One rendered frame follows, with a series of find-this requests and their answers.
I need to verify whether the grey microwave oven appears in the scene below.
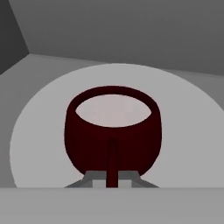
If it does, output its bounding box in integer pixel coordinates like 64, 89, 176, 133
0, 0, 224, 189

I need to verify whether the dark red mug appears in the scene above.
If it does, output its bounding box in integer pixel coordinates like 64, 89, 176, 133
63, 85, 163, 189

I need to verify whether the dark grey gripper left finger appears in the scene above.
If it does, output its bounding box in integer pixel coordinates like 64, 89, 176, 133
64, 170, 108, 189

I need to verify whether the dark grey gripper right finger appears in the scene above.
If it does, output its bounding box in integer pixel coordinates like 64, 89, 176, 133
117, 170, 161, 189

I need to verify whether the pale grey microwave turntable plate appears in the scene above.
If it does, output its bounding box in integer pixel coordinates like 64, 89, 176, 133
9, 63, 224, 189

